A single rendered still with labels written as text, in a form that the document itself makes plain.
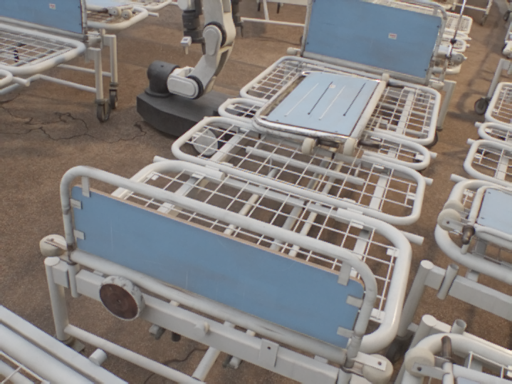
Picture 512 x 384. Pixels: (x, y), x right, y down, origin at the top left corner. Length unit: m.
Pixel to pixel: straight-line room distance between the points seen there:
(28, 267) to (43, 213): 0.35
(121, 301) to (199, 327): 0.20
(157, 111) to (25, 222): 1.02
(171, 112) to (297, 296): 1.95
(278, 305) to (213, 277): 0.16
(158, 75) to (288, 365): 2.16
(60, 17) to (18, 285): 1.58
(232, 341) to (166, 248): 0.27
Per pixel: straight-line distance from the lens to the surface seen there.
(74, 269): 1.35
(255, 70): 4.13
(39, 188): 2.54
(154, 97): 3.04
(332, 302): 1.04
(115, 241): 1.21
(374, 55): 2.87
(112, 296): 1.25
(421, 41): 2.82
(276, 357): 1.18
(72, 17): 2.98
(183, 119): 2.81
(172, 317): 1.25
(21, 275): 2.07
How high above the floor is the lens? 1.36
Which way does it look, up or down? 32 degrees down
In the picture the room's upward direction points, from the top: 8 degrees clockwise
